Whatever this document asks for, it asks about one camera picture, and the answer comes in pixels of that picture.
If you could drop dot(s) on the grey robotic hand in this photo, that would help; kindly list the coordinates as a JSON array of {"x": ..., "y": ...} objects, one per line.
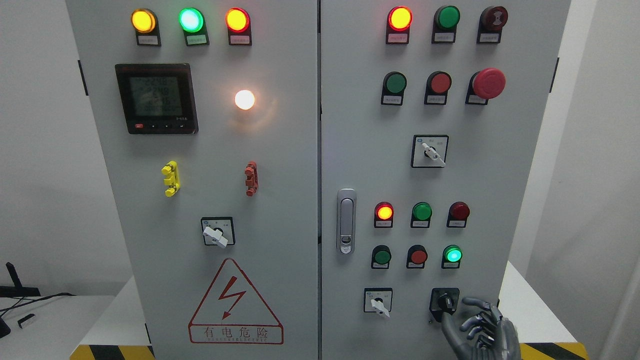
[{"x": 487, "y": 335}]

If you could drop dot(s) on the black rotary knob switch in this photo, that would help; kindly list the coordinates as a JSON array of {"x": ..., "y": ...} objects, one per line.
[{"x": 443, "y": 300}]

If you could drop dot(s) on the green push button lower right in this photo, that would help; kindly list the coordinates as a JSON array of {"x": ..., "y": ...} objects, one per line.
[{"x": 451, "y": 257}]

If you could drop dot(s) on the green push button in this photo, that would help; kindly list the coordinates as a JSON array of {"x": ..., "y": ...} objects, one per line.
[
  {"x": 393, "y": 87},
  {"x": 381, "y": 257},
  {"x": 451, "y": 257}
]

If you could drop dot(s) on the red push button lower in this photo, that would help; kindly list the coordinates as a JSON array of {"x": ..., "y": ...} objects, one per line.
[{"x": 416, "y": 257}]

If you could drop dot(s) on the red push button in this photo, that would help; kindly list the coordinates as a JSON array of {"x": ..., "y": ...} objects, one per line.
[
  {"x": 436, "y": 89},
  {"x": 416, "y": 257}
]

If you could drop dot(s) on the red indicator lamp middle right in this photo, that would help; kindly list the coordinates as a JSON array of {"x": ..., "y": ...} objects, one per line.
[{"x": 458, "y": 215}]

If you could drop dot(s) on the red indicator lamp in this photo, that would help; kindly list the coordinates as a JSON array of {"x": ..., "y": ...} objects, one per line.
[
  {"x": 458, "y": 215},
  {"x": 383, "y": 215}
]

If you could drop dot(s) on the green push button lower left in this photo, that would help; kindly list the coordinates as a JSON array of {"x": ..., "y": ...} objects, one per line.
[{"x": 381, "y": 257}]

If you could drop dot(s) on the green indicator lamp middle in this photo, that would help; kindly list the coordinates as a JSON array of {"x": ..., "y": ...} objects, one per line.
[{"x": 421, "y": 215}]

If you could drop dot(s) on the red indicator lamp middle left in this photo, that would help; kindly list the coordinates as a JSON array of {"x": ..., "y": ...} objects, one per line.
[{"x": 383, "y": 215}]

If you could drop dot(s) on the red emergency stop mushroom button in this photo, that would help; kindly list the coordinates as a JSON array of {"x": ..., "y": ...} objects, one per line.
[{"x": 485, "y": 85}]

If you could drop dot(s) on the grey electrical control cabinet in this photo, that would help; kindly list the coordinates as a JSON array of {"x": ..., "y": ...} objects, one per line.
[{"x": 316, "y": 68}]

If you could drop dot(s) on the red push button upper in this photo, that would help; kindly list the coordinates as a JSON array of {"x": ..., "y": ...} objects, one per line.
[{"x": 436, "y": 89}]

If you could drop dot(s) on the red electric hazard warning sticker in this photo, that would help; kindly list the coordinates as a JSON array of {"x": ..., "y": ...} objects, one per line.
[{"x": 232, "y": 311}]

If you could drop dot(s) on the green push button upper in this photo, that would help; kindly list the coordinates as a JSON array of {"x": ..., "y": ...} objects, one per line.
[{"x": 393, "y": 87}]

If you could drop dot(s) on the red terminal connector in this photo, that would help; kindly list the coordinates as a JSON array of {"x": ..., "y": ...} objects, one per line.
[{"x": 251, "y": 182}]

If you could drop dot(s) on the dark red buzzer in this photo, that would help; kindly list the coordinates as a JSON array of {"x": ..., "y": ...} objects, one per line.
[{"x": 491, "y": 23}]

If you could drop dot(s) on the green indicator lamp top right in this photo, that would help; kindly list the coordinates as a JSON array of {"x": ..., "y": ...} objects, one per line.
[{"x": 445, "y": 21}]

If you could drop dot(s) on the red indicator lamp right door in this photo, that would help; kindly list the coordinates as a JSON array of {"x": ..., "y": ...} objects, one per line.
[{"x": 398, "y": 22}]

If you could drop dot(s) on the red indicator lamp door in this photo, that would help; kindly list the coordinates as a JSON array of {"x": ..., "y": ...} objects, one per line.
[
  {"x": 238, "y": 25},
  {"x": 398, "y": 22}
]

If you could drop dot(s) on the white glowing indicator lamp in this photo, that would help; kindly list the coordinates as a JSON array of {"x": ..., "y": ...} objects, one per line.
[{"x": 245, "y": 99}]

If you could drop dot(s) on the yellow terminal connector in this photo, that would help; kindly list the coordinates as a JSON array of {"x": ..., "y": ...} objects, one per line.
[{"x": 171, "y": 178}]

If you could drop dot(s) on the white stand with hazard stripes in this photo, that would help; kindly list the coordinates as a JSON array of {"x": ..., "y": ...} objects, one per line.
[{"x": 120, "y": 333}]

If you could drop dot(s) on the red indicator lamp left door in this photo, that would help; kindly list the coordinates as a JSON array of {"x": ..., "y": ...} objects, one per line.
[{"x": 238, "y": 25}]

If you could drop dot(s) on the black digital power meter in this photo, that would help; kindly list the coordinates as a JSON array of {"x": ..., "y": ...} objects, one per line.
[{"x": 157, "y": 98}]

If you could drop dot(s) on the green lit indicator lamp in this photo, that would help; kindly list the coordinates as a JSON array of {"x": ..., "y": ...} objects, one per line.
[{"x": 194, "y": 27}]

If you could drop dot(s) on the yellow indicator lamp top left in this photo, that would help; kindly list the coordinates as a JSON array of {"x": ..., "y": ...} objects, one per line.
[{"x": 146, "y": 26}]

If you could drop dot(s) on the small black white adapter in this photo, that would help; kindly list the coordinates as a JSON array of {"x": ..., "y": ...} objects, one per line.
[{"x": 26, "y": 320}]

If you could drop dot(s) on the black device with antenna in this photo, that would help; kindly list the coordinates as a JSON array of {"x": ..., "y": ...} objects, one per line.
[{"x": 17, "y": 289}]

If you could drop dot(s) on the white selector switch lower right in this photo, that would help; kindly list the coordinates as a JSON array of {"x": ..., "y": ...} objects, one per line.
[{"x": 378, "y": 300}]

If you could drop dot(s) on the white selector switch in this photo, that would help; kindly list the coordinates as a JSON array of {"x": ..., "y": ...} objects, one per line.
[
  {"x": 378, "y": 300},
  {"x": 429, "y": 151}
]

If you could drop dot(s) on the white selector switch upper right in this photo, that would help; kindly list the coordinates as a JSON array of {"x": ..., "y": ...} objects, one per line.
[{"x": 429, "y": 151}]

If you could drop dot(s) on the silver door latch handle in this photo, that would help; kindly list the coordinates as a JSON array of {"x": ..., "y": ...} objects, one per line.
[{"x": 345, "y": 220}]

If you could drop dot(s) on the white selector switch left door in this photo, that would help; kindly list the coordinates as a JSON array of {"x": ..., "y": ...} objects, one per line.
[{"x": 218, "y": 231}]

